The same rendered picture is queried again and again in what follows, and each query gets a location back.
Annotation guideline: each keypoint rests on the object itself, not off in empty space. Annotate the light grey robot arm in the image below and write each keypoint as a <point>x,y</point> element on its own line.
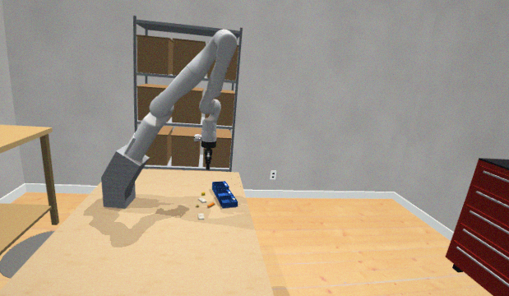
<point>162,106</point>

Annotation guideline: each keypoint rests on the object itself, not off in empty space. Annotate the blue three-compartment bin rack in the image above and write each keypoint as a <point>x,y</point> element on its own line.
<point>223,194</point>

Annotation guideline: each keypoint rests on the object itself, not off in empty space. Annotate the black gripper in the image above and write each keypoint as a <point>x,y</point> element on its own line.
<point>208,152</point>

